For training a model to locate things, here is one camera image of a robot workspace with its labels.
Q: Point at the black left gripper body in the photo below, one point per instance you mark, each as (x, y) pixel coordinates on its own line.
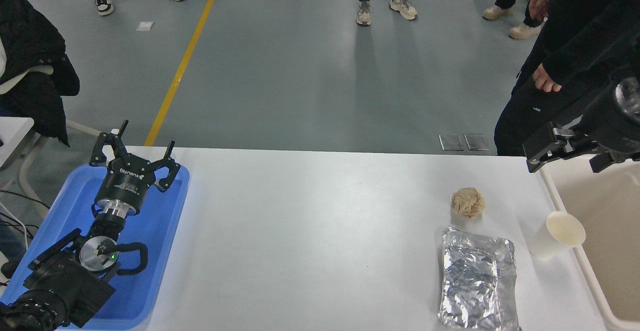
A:
(122, 183)

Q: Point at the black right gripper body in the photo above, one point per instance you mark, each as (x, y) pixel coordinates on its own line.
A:
(610, 138)

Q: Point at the white paper cup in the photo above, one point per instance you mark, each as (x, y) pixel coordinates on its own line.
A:
(550, 243)

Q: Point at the blue plastic tray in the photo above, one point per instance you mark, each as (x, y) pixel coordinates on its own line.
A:
(150, 231)

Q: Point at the metal floor plate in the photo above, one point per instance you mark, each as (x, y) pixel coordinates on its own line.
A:
(451, 141)
(476, 141)

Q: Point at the large pale bin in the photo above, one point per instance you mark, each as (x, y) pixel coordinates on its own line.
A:
(610, 231)

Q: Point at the crumpled tan paper ball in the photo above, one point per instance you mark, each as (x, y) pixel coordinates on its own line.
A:
(468, 202)

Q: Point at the white side table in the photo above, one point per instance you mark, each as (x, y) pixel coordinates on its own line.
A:
(12, 133)

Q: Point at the standing person in black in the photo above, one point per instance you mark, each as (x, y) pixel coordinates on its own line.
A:
(575, 31)

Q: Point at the seated person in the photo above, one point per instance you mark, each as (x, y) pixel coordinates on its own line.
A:
(35, 61)

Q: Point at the silver foil tray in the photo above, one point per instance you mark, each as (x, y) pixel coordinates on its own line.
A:
(475, 281)

